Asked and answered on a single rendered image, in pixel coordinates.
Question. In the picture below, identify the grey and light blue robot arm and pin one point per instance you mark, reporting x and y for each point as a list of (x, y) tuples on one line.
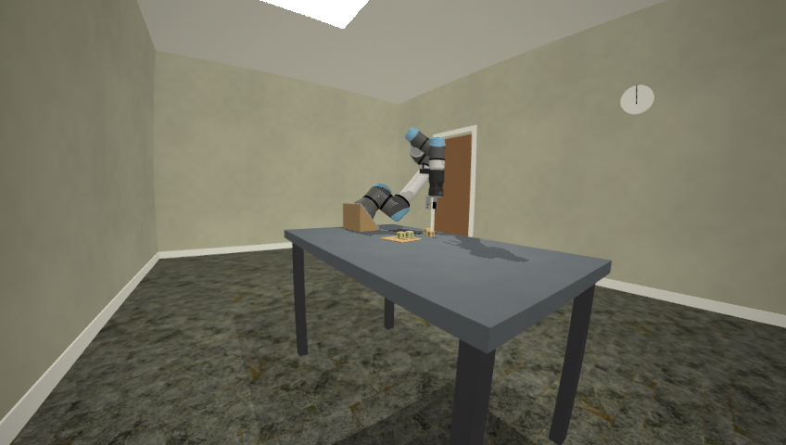
[(379, 196)]

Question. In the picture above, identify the tan flat mat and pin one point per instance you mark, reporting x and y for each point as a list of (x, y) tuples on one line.
[(394, 238)]

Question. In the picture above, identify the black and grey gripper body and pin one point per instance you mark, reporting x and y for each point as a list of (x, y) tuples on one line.
[(436, 176)]

